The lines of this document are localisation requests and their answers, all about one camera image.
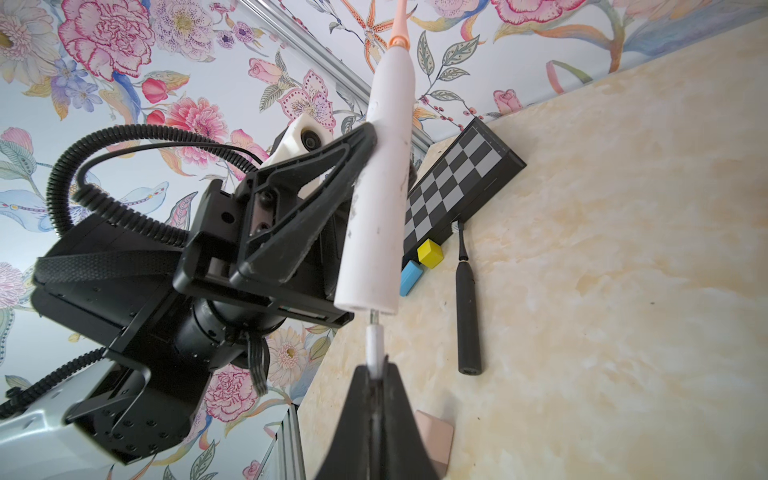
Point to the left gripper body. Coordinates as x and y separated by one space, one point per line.
207 260

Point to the yellow cube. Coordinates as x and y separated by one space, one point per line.
430 254

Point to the white pink electric toothbrush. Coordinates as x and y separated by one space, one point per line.
369 276

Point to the black white checkerboard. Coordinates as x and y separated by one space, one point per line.
471 171

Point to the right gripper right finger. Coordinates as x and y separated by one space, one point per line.
402 453

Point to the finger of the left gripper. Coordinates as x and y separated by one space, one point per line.
289 204

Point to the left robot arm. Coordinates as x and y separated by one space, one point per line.
167 306

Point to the black electric toothbrush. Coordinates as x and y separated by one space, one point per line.
468 337

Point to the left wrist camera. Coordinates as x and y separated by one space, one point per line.
302 136

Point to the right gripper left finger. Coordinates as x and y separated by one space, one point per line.
348 456

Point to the blue block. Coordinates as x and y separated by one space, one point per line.
410 275

